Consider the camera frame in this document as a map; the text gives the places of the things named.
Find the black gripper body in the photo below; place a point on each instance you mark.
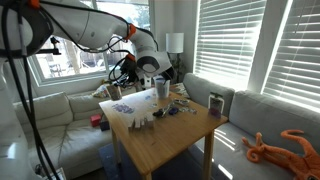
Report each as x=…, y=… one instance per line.
x=129, y=72

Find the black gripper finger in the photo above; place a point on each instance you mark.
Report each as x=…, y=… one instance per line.
x=112, y=88
x=122, y=88

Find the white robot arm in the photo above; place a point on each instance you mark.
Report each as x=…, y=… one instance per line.
x=26, y=25

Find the floral cushion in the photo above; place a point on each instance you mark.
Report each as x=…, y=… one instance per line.
x=101, y=91

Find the red box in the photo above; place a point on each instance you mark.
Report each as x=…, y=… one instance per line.
x=95, y=120

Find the dark blue box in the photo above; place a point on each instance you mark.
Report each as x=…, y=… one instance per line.
x=104, y=123

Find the row of wooden blocks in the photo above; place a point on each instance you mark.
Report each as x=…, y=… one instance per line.
x=141, y=122

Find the black small toy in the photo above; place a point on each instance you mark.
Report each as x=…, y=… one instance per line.
x=159, y=113

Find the wooden table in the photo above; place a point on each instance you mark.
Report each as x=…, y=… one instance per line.
x=150, y=148

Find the blue small toy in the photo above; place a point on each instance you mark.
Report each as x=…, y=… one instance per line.
x=173, y=111

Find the white floor lamp shade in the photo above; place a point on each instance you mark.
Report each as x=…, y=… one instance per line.
x=174, y=42

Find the white leather sofa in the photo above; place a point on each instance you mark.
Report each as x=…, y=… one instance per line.
x=72, y=143

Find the grey fabric sofa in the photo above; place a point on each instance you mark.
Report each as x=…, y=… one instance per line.
x=250, y=113

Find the orange plush octopus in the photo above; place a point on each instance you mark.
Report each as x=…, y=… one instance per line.
x=306, y=167

